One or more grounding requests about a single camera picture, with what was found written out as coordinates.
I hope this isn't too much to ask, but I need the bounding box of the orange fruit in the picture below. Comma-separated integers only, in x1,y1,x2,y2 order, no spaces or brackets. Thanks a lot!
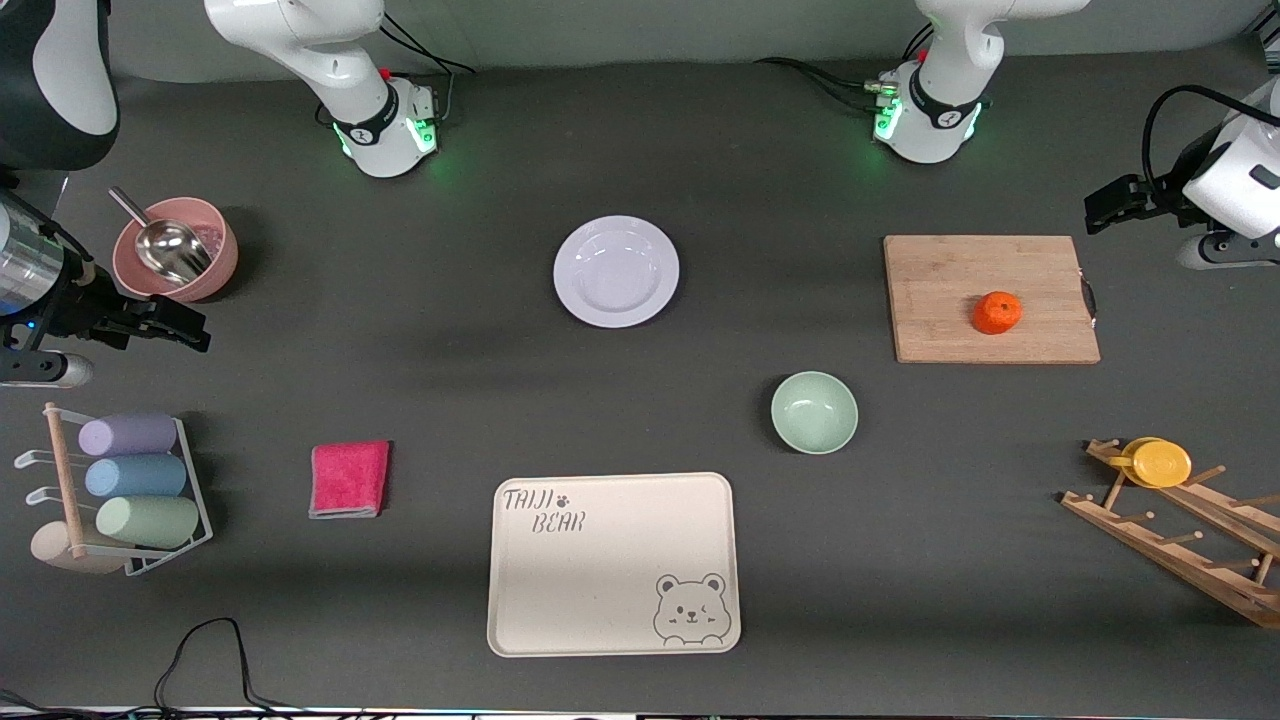
973,291,1024,336

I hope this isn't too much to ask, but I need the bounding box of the pale lavender round plate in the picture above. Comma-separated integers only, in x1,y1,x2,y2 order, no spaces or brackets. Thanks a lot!
553,215,681,329

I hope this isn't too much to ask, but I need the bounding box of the pink bowl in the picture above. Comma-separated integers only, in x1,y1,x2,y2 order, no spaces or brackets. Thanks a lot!
112,197,240,303

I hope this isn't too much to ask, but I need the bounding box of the metal scoop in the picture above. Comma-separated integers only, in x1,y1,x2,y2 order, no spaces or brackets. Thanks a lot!
108,187,213,286

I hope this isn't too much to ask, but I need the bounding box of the purple cup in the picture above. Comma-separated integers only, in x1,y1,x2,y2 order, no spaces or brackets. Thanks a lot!
78,413,179,458

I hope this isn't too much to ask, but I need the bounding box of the blue cup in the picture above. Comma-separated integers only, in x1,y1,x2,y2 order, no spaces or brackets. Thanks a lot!
85,454,188,499

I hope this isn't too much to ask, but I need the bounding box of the wooden rack rod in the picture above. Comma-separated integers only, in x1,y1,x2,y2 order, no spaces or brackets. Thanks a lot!
44,402,86,559

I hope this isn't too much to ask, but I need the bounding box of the green cup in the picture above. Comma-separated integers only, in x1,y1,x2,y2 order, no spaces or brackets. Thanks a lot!
96,495,201,549

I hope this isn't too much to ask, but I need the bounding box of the wooden cutting board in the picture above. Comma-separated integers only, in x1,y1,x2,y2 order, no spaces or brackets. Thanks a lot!
883,235,1102,365

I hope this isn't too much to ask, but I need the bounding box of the pink folded cloth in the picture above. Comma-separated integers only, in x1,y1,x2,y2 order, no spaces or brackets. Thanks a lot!
309,441,391,520

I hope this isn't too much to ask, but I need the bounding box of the beige cup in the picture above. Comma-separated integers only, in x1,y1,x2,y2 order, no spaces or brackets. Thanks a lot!
30,522,126,576

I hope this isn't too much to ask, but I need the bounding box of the yellow cup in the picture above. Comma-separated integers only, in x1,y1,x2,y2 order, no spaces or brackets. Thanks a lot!
1120,437,1193,489

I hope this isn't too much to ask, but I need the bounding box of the wooden peg drying rack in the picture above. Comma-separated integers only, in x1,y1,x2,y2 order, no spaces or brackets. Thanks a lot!
1062,438,1280,629

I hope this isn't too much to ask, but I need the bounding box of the light green bowl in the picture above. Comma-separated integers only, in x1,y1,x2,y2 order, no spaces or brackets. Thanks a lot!
770,371,859,456

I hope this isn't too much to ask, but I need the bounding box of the beige bear print tray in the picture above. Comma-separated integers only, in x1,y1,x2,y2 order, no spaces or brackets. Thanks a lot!
487,472,742,658

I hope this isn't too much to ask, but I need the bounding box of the white wire cup rack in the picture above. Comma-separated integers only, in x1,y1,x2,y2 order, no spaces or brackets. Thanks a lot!
15,405,214,578

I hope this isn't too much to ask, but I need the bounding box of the black table edge cable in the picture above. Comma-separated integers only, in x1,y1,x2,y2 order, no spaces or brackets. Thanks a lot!
0,618,301,717

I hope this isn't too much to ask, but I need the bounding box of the black left arm base cable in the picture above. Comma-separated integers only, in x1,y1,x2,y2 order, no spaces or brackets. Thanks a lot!
755,57,883,113

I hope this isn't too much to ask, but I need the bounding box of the black arm base cable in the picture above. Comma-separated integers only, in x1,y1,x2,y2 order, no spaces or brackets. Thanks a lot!
755,57,883,113
380,10,477,126

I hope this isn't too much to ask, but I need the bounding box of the black right arm base cable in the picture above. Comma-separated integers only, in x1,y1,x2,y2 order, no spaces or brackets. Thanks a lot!
380,10,477,126

